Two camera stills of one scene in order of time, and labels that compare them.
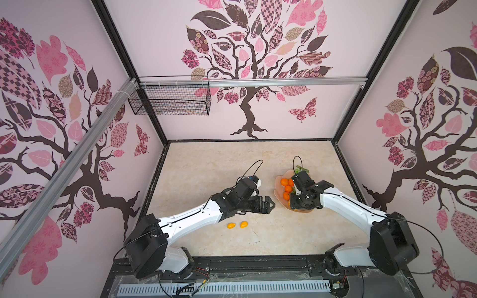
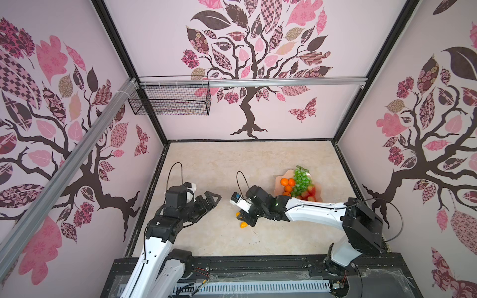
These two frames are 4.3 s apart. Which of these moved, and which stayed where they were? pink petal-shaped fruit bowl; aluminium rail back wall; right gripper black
Moved: right gripper black
Stayed: aluminium rail back wall; pink petal-shaped fruit bowl
